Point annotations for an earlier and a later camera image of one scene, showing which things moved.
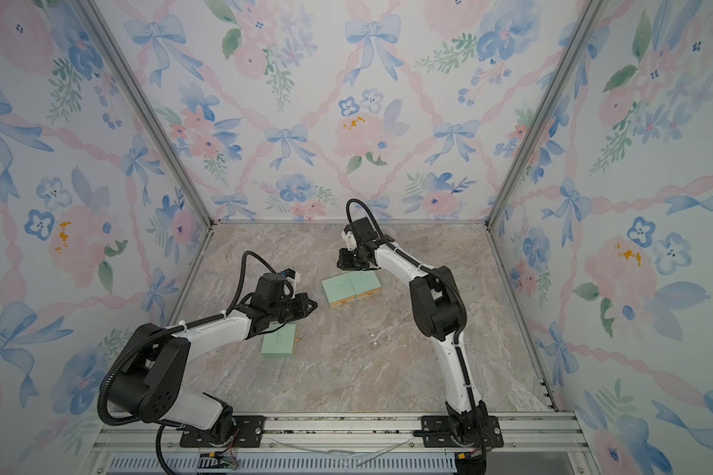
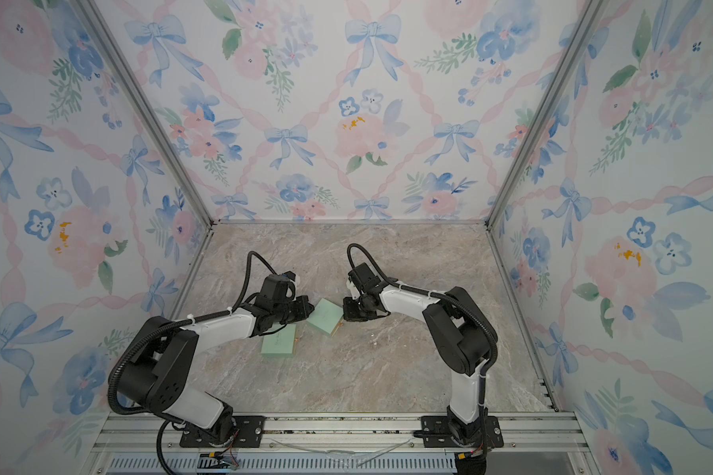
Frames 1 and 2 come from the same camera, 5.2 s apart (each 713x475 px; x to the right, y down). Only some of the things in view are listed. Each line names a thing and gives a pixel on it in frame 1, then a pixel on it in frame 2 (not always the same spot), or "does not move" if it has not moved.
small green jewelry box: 279,342 does not move
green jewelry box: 339,290 → 327,317
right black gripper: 346,264 → 349,314
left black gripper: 301,300 does not move
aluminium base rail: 389,443 does not move
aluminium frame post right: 591,18 does not move
